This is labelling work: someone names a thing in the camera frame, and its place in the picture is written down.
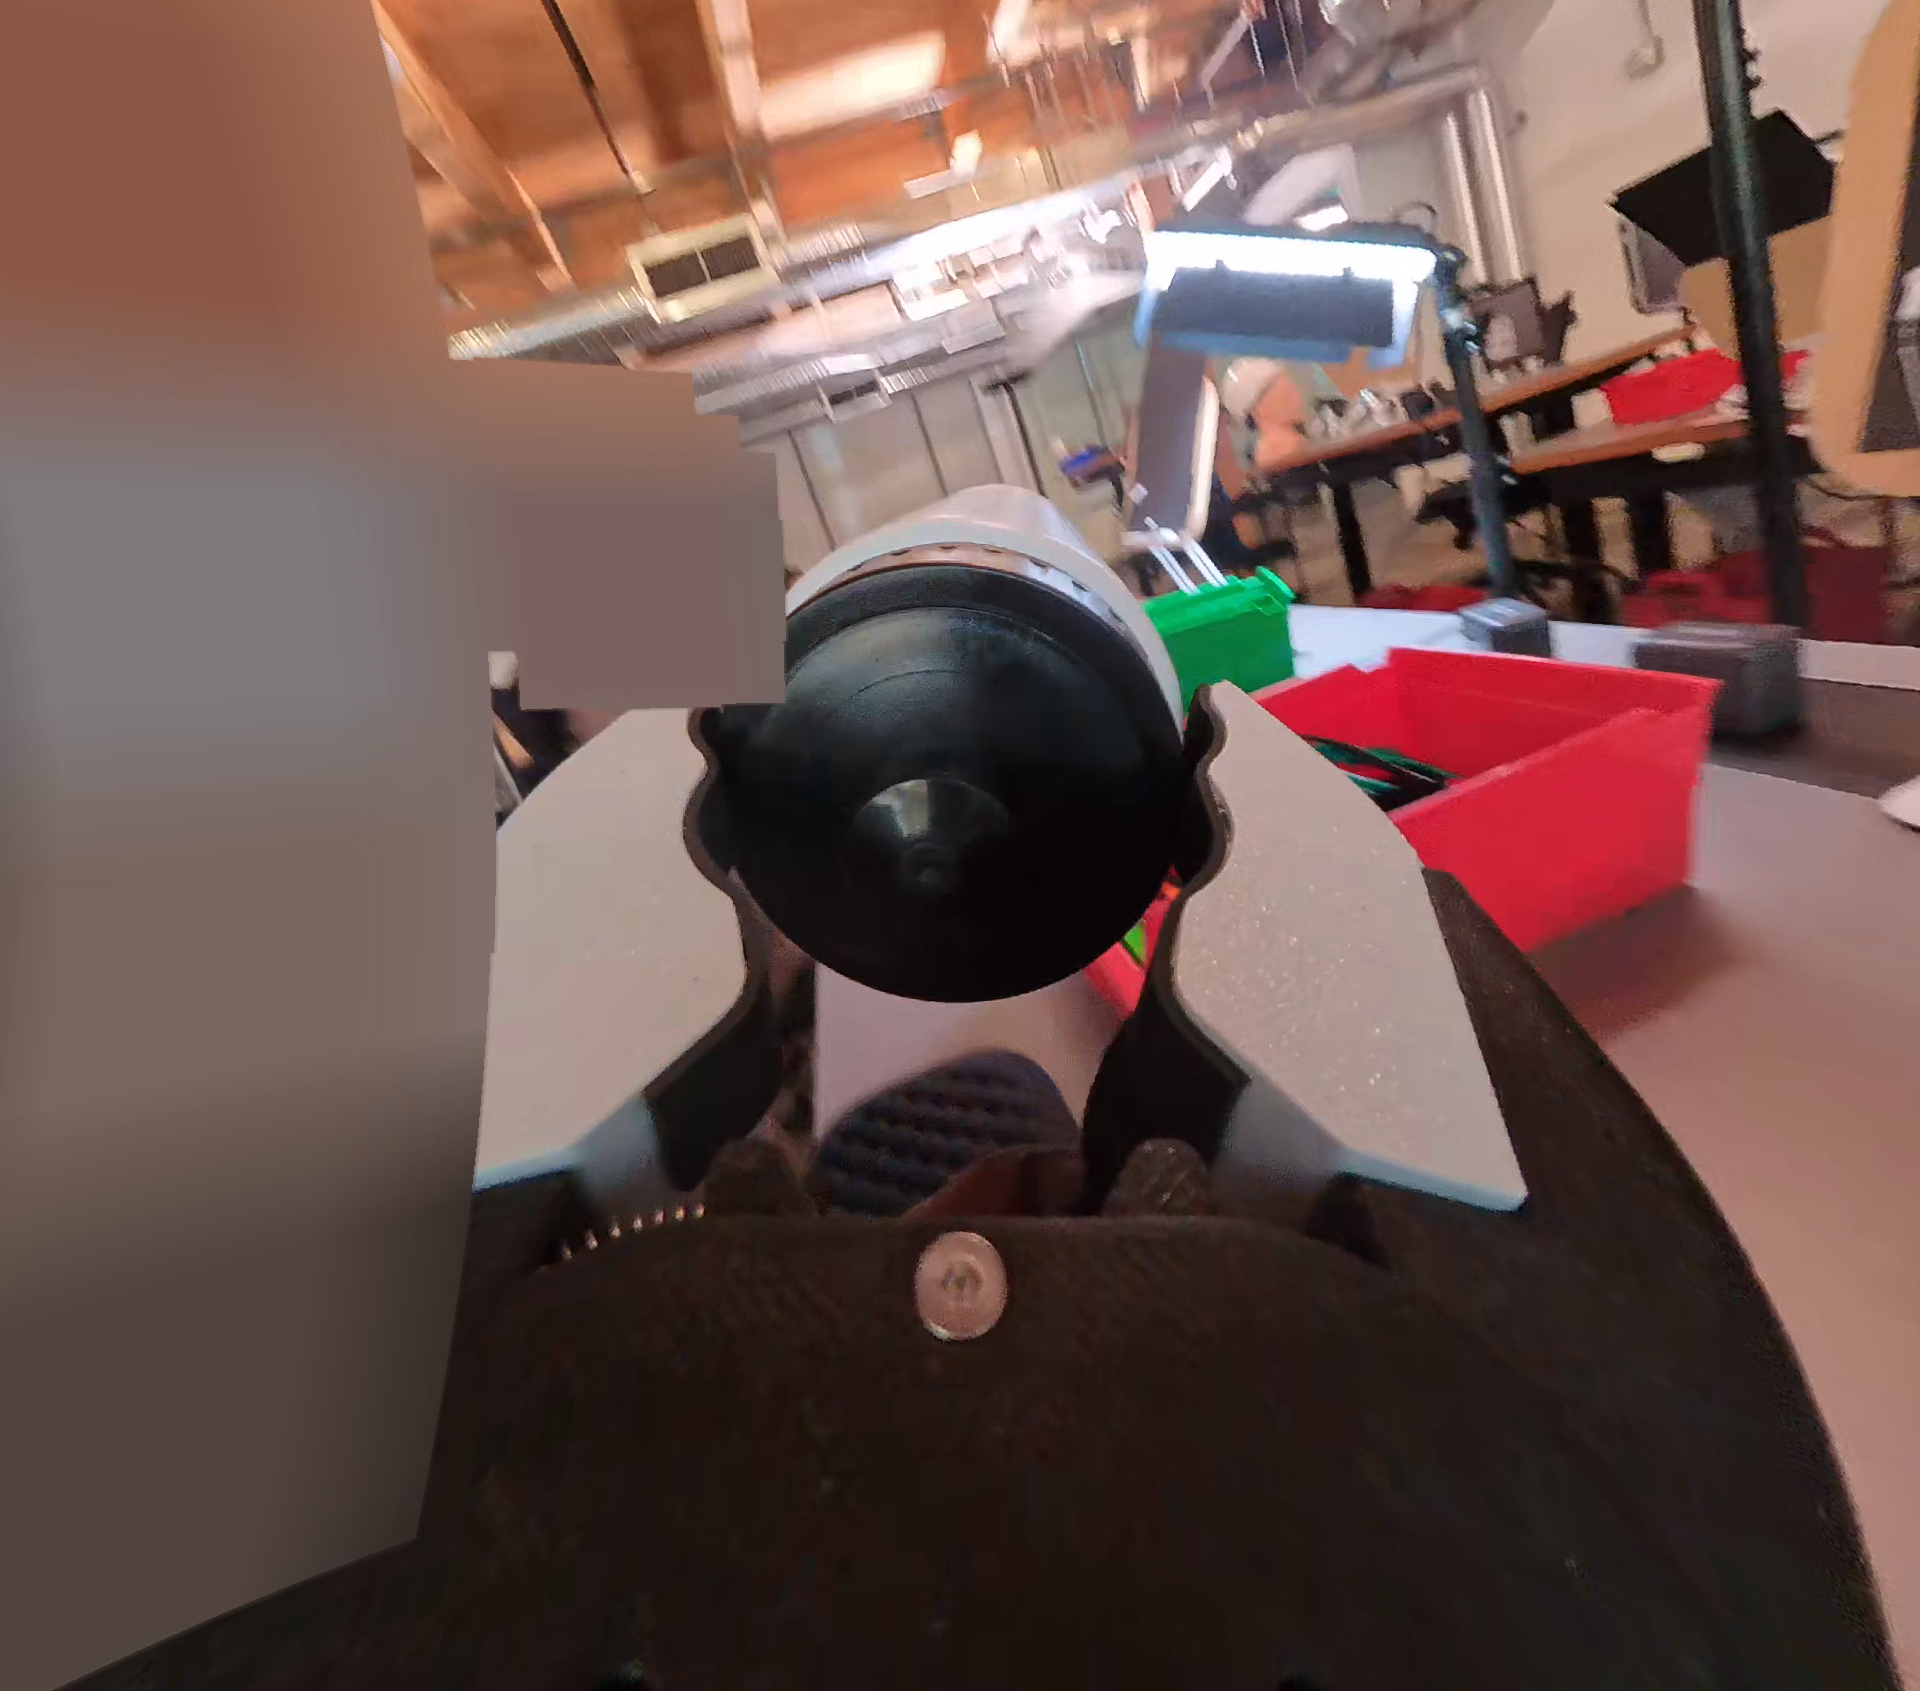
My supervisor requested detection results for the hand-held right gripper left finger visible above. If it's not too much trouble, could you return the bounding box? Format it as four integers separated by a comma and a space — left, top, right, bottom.
476, 704, 787, 1195

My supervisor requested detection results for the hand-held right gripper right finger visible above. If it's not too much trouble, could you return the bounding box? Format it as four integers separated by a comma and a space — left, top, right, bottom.
1081, 678, 1533, 1215

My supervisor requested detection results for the large red plastic bin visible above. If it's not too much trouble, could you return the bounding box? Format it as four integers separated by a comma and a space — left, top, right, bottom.
1087, 648, 1722, 1018

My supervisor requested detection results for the green plastic bin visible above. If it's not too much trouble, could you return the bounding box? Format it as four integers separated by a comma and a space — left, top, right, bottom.
1147, 566, 1297, 698

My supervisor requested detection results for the white tilted panel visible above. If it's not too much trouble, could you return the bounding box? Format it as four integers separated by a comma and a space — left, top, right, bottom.
1125, 348, 1227, 542

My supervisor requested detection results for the black light stand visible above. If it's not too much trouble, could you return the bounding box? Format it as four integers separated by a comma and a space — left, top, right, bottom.
1428, 248, 1526, 608

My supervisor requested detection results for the long wooden table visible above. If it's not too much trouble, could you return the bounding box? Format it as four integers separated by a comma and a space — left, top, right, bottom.
1252, 330, 1700, 482

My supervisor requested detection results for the wooden table with black legs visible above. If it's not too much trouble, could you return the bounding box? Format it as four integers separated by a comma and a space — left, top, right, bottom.
1506, 408, 1818, 496

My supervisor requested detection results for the ceiling air vent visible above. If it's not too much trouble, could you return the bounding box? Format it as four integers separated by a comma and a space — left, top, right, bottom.
625, 216, 776, 322

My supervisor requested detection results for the studio light panel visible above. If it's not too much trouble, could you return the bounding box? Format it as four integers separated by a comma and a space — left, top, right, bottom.
1135, 222, 1443, 368

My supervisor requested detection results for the small red bin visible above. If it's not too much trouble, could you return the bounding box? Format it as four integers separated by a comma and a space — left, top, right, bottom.
1602, 354, 1747, 428

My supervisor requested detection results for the cardboard box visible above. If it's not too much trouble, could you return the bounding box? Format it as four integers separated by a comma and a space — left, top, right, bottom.
1680, 222, 1837, 338

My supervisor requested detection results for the monitor with white stand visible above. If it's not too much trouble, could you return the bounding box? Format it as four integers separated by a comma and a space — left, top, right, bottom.
1807, 0, 1920, 832

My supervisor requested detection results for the black floor lamp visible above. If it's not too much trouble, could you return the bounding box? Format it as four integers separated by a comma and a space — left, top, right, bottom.
1664, 0, 1812, 632

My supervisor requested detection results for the black flag panel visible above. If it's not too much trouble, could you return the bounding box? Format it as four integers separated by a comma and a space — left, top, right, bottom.
1613, 114, 1837, 272

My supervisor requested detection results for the bundle of coloured cables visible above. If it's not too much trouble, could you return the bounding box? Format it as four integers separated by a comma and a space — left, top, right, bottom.
1295, 732, 1452, 812

